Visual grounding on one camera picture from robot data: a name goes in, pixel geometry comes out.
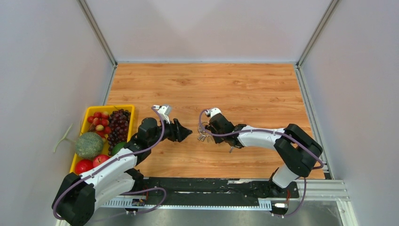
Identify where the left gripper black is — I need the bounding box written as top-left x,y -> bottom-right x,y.
148,115 -> 192,147

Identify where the metal keyring with keys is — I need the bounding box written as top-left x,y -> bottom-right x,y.
198,119 -> 215,143

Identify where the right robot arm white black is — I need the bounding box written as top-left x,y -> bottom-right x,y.
201,108 -> 324,197

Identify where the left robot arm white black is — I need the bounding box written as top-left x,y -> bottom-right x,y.
52,118 -> 192,226

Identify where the green avocado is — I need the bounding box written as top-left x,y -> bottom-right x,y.
109,142 -> 126,156

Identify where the dark purple grape bunch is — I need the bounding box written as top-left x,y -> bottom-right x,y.
107,109 -> 131,156

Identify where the small red fruits pile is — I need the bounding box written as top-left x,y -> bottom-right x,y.
86,111 -> 111,138

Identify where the red apple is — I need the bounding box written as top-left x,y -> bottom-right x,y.
92,154 -> 110,168

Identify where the yellow plastic tray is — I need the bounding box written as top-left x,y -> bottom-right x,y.
70,105 -> 136,173

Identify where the green netted melon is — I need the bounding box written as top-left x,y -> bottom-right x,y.
75,132 -> 104,159

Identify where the red tomato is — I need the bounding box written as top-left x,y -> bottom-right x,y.
74,159 -> 93,175

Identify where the green plant stem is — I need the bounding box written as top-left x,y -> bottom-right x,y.
53,123 -> 76,153

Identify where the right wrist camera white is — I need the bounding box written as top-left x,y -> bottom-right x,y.
205,107 -> 222,118

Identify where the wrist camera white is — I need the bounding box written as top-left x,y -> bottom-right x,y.
152,105 -> 172,124
205,107 -> 222,118

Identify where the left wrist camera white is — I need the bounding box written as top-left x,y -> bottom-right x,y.
152,105 -> 172,124

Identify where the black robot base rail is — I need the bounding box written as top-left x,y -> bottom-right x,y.
99,169 -> 300,216

